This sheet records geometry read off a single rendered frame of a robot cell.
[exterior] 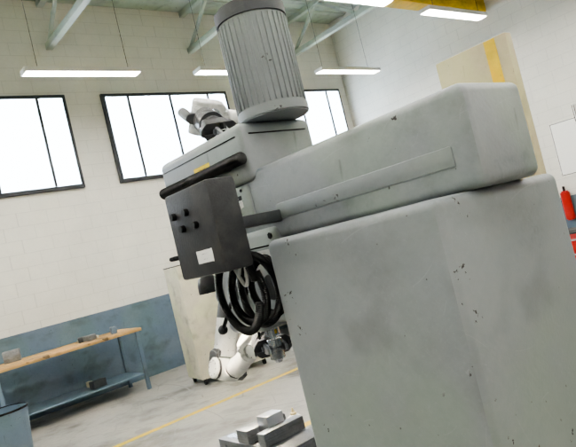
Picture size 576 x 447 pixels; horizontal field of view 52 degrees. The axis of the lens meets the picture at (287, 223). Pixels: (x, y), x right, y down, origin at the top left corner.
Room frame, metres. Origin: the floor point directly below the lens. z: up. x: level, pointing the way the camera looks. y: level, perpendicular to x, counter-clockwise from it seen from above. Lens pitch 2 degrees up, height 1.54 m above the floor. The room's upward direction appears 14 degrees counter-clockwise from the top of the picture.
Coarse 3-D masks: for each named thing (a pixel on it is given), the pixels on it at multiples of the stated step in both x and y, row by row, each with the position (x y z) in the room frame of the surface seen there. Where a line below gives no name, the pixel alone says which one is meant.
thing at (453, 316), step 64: (512, 192) 1.18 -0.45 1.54; (320, 256) 1.26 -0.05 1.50; (384, 256) 1.12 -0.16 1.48; (448, 256) 1.02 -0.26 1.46; (512, 256) 1.14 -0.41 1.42; (320, 320) 1.30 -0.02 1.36; (384, 320) 1.15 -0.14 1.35; (448, 320) 1.04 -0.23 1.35; (512, 320) 1.11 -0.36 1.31; (320, 384) 1.34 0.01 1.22; (384, 384) 1.19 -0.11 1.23; (448, 384) 1.07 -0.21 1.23; (512, 384) 1.07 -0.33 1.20
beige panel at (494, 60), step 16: (480, 48) 2.97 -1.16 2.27; (496, 48) 2.91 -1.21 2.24; (512, 48) 2.89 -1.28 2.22; (448, 64) 3.12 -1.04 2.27; (464, 64) 3.05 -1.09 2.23; (480, 64) 2.99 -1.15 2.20; (496, 64) 2.92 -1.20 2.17; (512, 64) 2.87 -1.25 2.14; (448, 80) 3.14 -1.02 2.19; (464, 80) 3.07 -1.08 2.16; (480, 80) 3.01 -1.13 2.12; (496, 80) 2.94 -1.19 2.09; (512, 80) 2.88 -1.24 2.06; (528, 112) 2.88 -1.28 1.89; (528, 128) 2.87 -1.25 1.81; (528, 176) 2.91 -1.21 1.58
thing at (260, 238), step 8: (256, 232) 1.60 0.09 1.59; (264, 232) 1.57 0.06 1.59; (272, 232) 1.55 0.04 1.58; (256, 240) 1.60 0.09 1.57; (264, 240) 1.58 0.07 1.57; (264, 248) 1.58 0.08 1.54; (264, 272) 1.60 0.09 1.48; (256, 288) 1.64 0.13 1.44; (272, 288) 1.58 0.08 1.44; (272, 296) 1.59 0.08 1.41; (272, 304) 1.60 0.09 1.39; (280, 320) 1.60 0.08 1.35
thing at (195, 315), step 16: (176, 272) 7.73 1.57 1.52; (176, 288) 7.86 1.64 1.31; (192, 288) 7.77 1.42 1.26; (176, 304) 8.00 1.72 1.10; (192, 304) 7.74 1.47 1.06; (208, 304) 7.85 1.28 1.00; (176, 320) 8.14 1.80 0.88; (192, 320) 7.72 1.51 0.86; (208, 320) 7.82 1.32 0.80; (192, 336) 7.70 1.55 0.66; (208, 336) 7.80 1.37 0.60; (240, 336) 8.02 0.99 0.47; (192, 352) 7.83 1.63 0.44; (208, 352) 7.77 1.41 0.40; (192, 368) 7.96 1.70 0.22; (208, 368) 7.75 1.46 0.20
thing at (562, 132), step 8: (568, 120) 9.80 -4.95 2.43; (552, 128) 10.02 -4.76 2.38; (560, 128) 9.92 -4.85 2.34; (568, 128) 9.82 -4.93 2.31; (552, 136) 10.04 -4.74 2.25; (560, 136) 9.94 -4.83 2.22; (568, 136) 9.85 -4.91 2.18; (560, 144) 9.97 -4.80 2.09; (568, 144) 9.87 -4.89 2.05; (560, 152) 10.00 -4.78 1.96; (568, 152) 9.90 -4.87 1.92; (560, 160) 10.02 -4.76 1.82; (568, 160) 9.92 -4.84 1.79; (560, 168) 10.05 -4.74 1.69; (568, 168) 9.95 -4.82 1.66
